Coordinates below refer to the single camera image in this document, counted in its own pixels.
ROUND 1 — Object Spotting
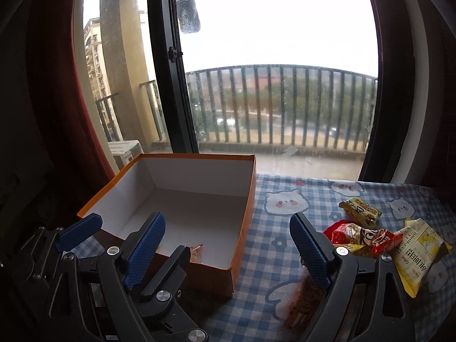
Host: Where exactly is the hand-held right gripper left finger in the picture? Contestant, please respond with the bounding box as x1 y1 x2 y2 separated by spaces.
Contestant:
50 212 166 342

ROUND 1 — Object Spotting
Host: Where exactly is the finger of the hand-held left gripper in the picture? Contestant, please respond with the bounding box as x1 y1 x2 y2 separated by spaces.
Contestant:
18 213 104 286
140 245 209 342

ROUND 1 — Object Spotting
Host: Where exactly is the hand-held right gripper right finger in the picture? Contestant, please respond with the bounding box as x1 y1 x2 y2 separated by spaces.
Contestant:
289 212 417 342

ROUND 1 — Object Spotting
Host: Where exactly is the red snack packet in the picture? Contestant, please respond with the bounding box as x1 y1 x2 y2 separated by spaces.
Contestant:
323 220 403 259

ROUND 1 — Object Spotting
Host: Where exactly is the clear packet with red label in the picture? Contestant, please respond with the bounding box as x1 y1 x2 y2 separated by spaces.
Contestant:
281 278 332 332

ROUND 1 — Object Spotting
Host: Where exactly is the small yellow brown snack packet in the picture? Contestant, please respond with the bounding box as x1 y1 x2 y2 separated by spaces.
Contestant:
338 197 382 229

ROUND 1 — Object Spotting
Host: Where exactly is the orange cardboard box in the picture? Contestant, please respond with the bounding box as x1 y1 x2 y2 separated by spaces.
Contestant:
77 153 257 297

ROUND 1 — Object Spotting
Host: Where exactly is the large pale yellow snack packet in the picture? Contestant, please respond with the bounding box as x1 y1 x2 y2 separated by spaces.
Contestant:
392 218 454 298

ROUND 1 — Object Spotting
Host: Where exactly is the blue checked tablecloth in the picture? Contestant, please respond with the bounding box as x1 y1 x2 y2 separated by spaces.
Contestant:
66 173 456 342

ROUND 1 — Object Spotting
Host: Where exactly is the white air conditioner unit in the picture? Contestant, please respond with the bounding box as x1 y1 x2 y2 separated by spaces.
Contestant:
107 140 145 166

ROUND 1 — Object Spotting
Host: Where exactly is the balcony railing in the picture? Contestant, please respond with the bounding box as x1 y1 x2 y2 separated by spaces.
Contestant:
94 65 378 152

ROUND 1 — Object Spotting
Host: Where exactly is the apartment building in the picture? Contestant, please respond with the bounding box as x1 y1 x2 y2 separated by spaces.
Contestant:
83 18 123 143

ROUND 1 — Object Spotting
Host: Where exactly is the grey hanging towel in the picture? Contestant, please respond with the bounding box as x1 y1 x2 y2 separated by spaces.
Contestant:
174 0 202 35

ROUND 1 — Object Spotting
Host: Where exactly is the black window frame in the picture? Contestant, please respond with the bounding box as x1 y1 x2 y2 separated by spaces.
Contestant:
146 0 200 154

